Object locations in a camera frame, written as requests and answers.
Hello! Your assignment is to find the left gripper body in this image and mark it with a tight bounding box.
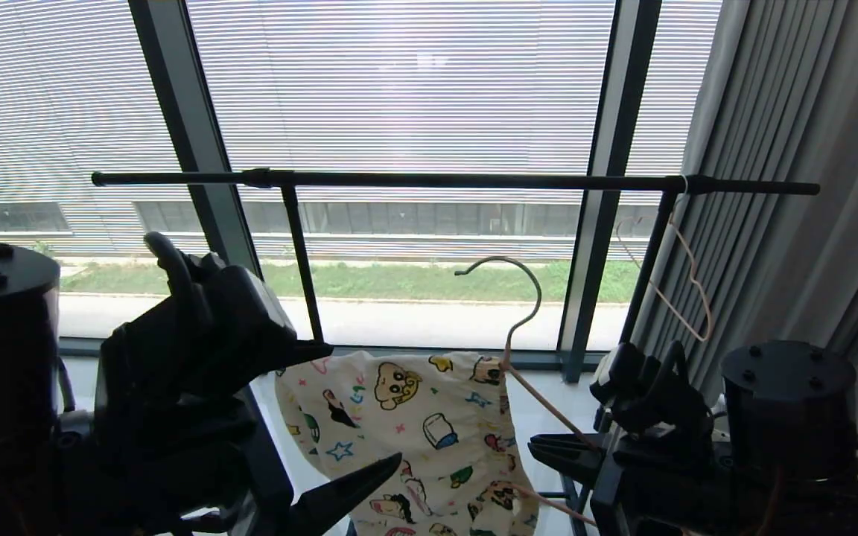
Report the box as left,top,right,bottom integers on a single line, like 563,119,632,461
94,383,297,536

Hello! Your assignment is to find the window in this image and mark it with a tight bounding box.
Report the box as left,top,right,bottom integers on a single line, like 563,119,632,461
0,0,724,373

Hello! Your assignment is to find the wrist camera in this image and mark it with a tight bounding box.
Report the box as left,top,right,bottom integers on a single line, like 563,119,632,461
591,341,714,447
98,253,302,418

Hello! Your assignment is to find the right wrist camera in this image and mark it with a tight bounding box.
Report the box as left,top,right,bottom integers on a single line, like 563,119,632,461
591,341,714,447

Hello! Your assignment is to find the black clothes rack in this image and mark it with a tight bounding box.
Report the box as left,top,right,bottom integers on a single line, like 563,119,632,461
92,167,821,536

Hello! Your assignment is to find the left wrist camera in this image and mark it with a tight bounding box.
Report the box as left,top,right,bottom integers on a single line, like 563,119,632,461
98,253,302,418

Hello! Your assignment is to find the black cable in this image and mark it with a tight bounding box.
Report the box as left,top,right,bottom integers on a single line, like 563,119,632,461
144,231,195,299
656,340,696,395

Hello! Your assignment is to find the pink clothes hanger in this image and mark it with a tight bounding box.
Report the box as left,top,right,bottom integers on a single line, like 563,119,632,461
455,255,603,529
615,216,714,343

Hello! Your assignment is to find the grey curtain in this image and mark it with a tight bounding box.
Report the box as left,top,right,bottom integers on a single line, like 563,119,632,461
634,0,858,366

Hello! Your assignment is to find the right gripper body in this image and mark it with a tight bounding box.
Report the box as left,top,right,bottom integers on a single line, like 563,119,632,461
591,435,731,536

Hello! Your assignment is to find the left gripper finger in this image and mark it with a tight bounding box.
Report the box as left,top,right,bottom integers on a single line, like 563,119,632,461
286,452,404,536
250,337,335,374

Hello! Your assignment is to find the cream printed garment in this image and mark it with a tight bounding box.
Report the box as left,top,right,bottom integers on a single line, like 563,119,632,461
274,350,541,536

